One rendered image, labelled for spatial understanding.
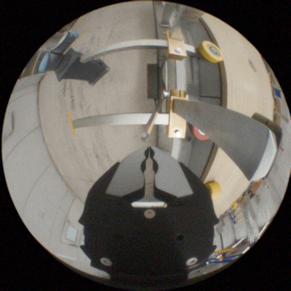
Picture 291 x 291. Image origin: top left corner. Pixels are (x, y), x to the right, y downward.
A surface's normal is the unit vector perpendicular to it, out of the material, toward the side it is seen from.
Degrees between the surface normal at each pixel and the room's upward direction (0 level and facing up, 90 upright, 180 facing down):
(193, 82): 0
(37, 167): 90
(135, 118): 0
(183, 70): 0
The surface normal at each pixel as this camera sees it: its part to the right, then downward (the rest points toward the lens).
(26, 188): 1.00, -0.07
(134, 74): -0.01, 0.47
